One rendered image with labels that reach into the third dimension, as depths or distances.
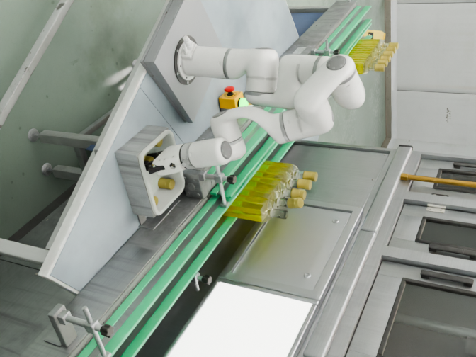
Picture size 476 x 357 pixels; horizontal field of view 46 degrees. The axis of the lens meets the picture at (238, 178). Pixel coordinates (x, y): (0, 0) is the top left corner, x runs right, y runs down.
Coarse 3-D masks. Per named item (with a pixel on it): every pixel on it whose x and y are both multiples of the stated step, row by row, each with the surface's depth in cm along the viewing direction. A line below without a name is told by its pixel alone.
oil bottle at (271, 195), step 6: (246, 186) 190; (246, 192) 187; (252, 192) 187; (258, 192) 186; (264, 192) 186; (270, 192) 185; (276, 192) 185; (258, 198) 185; (264, 198) 183; (270, 198) 183; (276, 198) 184; (276, 204) 184
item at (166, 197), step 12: (168, 132) 167; (168, 144) 171; (144, 168) 158; (144, 180) 160; (156, 180) 177; (180, 180) 178; (156, 192) 177; (168, 192) 177; (180, 192) 177; (168, 204) 172
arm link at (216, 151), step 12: (192, 144) 153; (204, 144) 150; (216, 144) 148; (228, 144) 151; (240, 144) 155; (192, 156) 152; (204, 156) 150; (216, 156) 148; (228, 156) 150; (240, 156) 156
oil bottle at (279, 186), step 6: (252, 180) 194; (258, 180) 193; (264, 180) 192; (270, 180) 192; (252, 186) 191; (258, 186) 190; (264, 186) 189; (270, 186) 189; (276, 186) 188; (282, 186) 188; (282, 192) 188
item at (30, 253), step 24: (72, 0) 212; (168, 0) 188; (48, 24) 206; (144, 48) 180; (24, 72) 196; (120, 96) 173; (0, 120) 190; (96, 144) 166; (72, 192) 160; (0, 240) 160
